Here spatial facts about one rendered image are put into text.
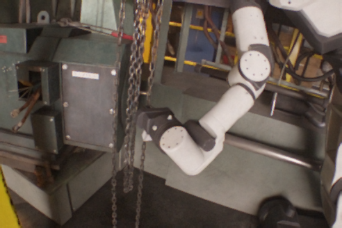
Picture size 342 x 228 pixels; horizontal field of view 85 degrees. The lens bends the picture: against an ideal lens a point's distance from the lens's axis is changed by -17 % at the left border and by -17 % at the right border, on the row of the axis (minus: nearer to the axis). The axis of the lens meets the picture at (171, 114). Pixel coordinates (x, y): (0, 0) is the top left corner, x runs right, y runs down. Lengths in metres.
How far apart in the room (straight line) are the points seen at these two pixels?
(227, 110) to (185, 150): 0.14
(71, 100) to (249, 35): 0.61
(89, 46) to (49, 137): 0.35
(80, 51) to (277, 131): 0.90
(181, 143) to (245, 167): 0.76
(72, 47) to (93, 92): 0.18
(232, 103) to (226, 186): 0.81
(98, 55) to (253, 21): 0.49
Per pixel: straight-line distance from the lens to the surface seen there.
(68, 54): 0.80
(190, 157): 0.49
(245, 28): 0.62
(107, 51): 0.76
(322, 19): 0.60
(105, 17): 1.40
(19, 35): 0.88
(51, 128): 0.83
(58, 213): 1.12
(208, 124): 0.51
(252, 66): 0.54
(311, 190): 1.29
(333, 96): 0.80
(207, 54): 3.71
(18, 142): 1.05
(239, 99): 0.53
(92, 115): 0.80
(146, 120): 0.61
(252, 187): 1.26
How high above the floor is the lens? 0.94
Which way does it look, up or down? 24 degrees down
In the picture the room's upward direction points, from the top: 9 degrees clockwise
